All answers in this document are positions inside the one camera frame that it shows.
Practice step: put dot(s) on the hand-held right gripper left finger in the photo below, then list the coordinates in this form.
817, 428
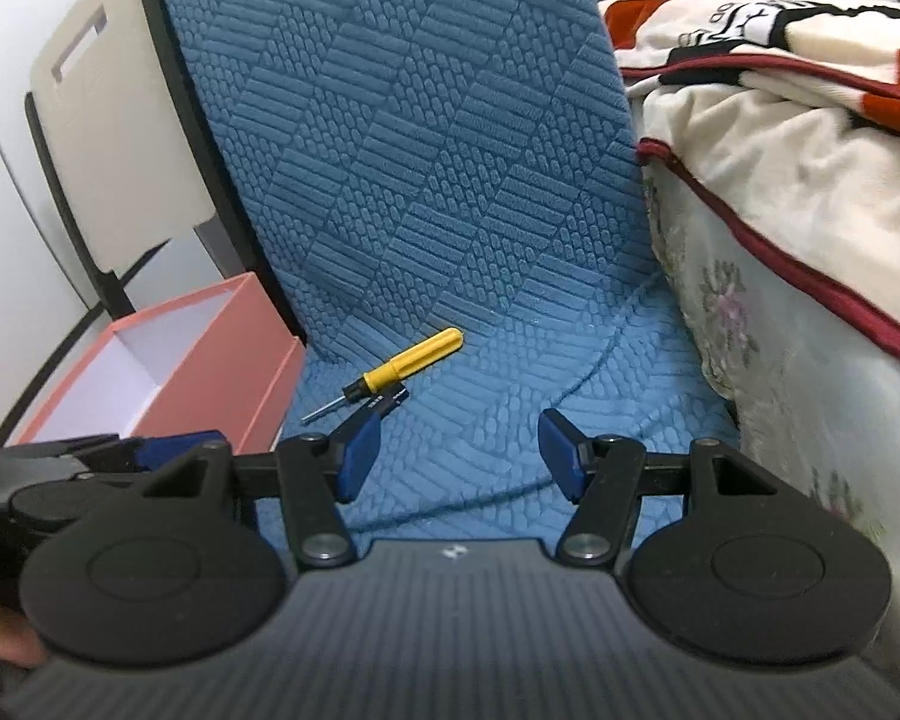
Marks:
360, 457

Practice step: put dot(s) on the person's left hand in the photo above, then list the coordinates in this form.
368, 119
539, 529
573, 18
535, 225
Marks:
0, 637

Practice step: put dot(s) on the white folding chair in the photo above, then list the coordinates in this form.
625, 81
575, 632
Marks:
120, 127

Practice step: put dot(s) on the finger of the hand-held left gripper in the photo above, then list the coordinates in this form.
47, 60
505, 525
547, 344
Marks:
172, 450

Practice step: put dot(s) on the blue textured chair cover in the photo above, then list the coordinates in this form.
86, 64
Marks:
435, 165

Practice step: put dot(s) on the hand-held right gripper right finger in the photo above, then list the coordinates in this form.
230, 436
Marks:
562, 454

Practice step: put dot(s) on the small black stick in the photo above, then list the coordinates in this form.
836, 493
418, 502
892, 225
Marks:
390, 397

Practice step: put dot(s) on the pink cardboard box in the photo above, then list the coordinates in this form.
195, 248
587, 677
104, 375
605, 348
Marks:
217, 375

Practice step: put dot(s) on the white wardrobe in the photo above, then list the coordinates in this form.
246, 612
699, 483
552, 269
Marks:
7, 165

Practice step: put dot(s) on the red black cream blanket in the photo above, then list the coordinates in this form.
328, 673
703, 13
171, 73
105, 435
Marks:
795, 127

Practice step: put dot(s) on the floral bed sheet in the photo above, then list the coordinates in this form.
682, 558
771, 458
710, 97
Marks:
780, 390

